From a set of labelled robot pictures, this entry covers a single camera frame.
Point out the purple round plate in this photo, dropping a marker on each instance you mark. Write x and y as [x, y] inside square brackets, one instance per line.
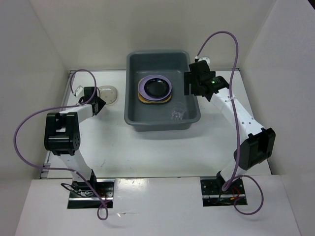
[141, 86]

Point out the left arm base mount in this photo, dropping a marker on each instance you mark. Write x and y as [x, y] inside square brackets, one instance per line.
[85, 198]

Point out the clear plastic cup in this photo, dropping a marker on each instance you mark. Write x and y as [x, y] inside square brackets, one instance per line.
[178, 111]

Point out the grey plastic bin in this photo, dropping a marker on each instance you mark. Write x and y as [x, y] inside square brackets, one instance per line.
[169, 65]

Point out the woven bamboo square tray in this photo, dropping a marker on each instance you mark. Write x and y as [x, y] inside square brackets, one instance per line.
[142, 100]

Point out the black round plate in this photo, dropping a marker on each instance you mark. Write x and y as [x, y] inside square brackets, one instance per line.
[157, 88]

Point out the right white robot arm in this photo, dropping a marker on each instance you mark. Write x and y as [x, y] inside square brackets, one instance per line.
[254, 142]

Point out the clear square small dish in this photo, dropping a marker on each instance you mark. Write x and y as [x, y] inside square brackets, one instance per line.
[106, 95]

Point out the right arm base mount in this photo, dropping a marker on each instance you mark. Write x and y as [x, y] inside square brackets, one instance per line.
[213, 196]

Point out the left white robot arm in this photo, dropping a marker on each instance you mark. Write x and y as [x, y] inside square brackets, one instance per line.
[62, 137]

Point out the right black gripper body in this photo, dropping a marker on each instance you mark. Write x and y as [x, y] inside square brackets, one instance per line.
[194, 89]

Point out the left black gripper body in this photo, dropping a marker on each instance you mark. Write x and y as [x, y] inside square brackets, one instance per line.
[100, 103]

